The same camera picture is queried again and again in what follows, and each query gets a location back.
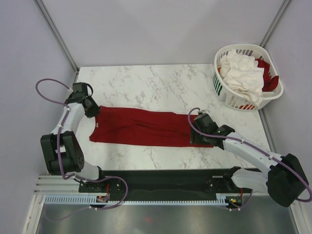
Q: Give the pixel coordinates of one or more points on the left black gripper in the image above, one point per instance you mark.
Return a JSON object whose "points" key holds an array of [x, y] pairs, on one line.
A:
{"points": [[95, 110]]}

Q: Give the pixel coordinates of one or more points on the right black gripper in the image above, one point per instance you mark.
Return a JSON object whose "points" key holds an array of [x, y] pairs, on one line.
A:
{"points": [[197, 139]]}

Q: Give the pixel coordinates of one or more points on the red t shirt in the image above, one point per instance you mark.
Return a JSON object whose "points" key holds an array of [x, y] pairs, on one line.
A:
{"points": [[139, 127]]}

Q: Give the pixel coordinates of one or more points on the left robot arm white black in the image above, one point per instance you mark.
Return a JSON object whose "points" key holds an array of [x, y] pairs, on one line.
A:
{"points": [[61, 150]]}

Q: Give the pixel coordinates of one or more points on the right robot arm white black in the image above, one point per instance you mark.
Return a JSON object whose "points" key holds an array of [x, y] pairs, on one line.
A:
{"points": [[281, 177]]}

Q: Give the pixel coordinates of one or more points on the white laundry basket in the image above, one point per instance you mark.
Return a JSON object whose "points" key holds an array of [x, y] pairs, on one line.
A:
{"points": [[231, 98]]}

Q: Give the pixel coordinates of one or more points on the white t shirt pile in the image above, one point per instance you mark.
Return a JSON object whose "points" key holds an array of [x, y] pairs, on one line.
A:
{"points": [[242, 75]]}

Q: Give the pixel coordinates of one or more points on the red cloth in basket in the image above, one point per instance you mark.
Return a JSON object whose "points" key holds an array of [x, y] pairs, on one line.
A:
{"points": [[270, 83]]}

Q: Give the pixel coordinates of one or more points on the white slotted cable duct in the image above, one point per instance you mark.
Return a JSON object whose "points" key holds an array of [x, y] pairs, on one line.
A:
{"points": [[221, 200]]}

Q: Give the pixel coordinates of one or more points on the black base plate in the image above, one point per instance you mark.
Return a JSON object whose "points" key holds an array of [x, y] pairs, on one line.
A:
{"points": [[164, 185]]}

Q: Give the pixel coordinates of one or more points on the left aluminium corner post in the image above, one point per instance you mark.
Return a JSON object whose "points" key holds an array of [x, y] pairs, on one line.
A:
{"points": [[53, 28]]}

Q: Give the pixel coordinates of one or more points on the aluminium corner post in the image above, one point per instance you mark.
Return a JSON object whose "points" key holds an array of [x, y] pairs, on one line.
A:
{"points": [[275, 22], [53, 28]]}

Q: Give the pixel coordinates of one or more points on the aluminium rail frame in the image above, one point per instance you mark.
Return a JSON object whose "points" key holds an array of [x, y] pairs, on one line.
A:
{"points": [[55, 185]]}

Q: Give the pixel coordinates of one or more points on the right aluminium corner post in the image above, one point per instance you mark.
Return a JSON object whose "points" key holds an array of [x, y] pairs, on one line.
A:
{"points": [[275, 22]]}

